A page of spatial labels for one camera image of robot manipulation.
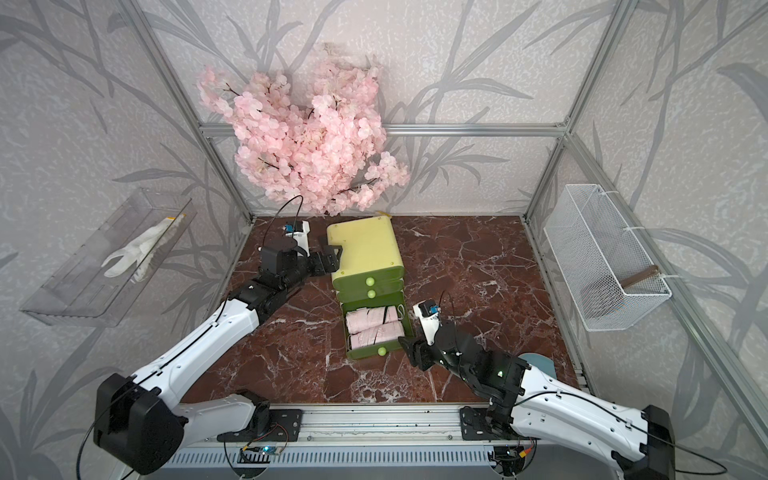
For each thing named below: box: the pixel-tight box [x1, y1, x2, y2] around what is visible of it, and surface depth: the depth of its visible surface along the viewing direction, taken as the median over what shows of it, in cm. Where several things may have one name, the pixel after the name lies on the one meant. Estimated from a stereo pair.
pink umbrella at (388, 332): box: [350, 320, 405, 350], surface depth 86 cm
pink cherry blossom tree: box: [197, 53, 411, 215], surface depth 71 cm
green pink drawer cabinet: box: [326, 216, 414, 359], surface depth 88 cm
